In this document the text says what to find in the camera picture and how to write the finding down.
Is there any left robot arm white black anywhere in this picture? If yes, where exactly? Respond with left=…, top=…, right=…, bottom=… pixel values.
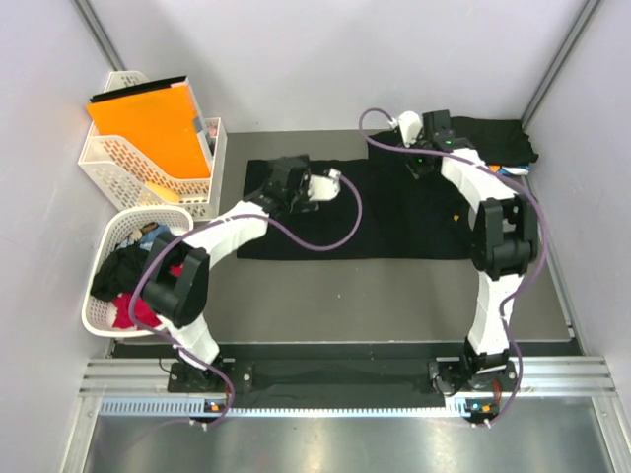
left=129, top=155, right=339, bottom=391

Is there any black t shirt flower print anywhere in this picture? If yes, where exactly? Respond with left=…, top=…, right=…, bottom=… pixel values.
left=228, top=131, right=471, bottom=261

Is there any black garment in basket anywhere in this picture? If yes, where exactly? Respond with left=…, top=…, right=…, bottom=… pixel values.
left=90, top=244, right=149, bottom=302

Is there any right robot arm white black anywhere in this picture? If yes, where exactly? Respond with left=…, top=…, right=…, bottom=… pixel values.
left=396, top=110, right=538, bottom=396

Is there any red garment in basket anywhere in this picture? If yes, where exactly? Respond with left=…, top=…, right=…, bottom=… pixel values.
left=111, top=263, right=186, bottom=332

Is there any blue garment in basket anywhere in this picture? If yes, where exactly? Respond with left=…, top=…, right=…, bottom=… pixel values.
left=116, top=223, right=170, bottom=251

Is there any folded black t shirt stack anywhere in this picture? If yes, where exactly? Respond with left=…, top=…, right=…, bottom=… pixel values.
left=452, top=116, right=538, bottom=176

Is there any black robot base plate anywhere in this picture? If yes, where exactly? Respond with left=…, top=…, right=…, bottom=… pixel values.
left=167, top=342, right=517, bottom=409

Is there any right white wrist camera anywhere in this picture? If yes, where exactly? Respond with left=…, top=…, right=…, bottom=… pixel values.
left=388, top=110, right=423, bottom=148

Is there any black folder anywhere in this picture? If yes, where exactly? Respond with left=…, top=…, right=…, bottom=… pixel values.
left=90, top=76, right=187, bottom=103

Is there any white oval laundry basket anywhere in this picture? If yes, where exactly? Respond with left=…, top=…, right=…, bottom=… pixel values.
left=81, top=205, right=194, bottom=339

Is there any orange folder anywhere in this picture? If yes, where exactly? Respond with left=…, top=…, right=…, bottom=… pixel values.
left=86, top=78, right=212, bottom=179

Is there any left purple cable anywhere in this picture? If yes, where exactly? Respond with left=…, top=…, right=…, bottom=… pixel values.
left=127, top=175, right=365, bottom=428

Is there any white perforated file organizer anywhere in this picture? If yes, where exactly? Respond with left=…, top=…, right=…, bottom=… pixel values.
left=78, top=71, right=228, bottom=221

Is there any purple cable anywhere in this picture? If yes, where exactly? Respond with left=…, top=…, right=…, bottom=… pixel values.
left=358, top=106, right=549, bottom=429
left=127, top=175, right=365, bottom=428

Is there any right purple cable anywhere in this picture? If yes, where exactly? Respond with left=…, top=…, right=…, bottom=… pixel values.
left=358, top=106, right=549, bottom=429

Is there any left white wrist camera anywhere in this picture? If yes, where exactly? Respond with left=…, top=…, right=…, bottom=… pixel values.
left=307, top=169, right=341, bottom=202

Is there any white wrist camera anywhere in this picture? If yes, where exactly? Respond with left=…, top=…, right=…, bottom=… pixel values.
left=307, top=169, right=341, bottom=202
left=388, top=110, right=423, bottom=148

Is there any aluminium frame rail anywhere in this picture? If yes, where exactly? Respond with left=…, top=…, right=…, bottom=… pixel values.
left=79, top=357, right=616, bottom=419

